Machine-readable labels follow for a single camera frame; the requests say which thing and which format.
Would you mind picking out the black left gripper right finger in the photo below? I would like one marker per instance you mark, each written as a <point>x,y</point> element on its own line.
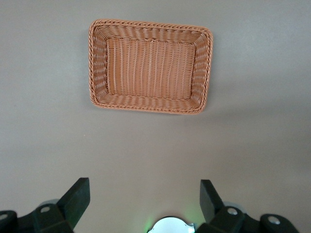
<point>211,204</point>

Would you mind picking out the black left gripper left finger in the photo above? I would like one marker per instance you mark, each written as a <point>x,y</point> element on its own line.
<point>73,201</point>

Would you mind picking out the brown table cover sheet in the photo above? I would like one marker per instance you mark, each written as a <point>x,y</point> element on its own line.
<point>48,121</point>

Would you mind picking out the brown wicker basket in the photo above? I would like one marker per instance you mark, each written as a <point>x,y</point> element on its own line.
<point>150,65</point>

